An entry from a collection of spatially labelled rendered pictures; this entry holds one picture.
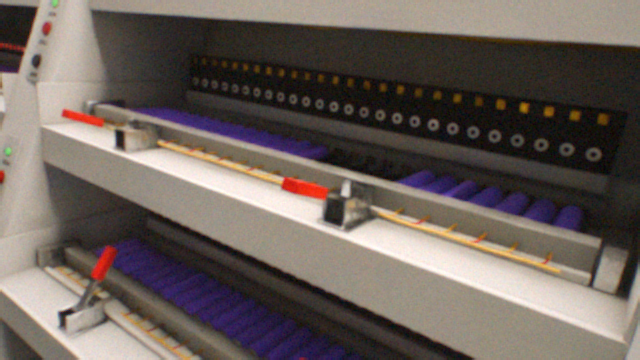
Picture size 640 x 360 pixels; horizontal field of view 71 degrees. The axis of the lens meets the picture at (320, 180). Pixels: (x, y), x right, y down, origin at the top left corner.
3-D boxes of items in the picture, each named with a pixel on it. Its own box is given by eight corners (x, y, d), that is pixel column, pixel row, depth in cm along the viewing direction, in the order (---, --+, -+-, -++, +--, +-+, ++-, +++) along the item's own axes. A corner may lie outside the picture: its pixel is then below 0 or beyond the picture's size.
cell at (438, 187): (455, 196, 41) (427, 214, 36) (436, 191, 42) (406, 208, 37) (459, 177, 40) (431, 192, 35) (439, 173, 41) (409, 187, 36)
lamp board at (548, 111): (609, 176, 37) (627, 112, 36) (187, 90, 67) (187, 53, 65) (610, 174, 38) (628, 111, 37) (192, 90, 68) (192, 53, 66)
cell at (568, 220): (582, 230, 35) (569, 257, 30) (556, 224, 36) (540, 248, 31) (588, 209, 35) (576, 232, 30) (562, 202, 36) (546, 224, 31)
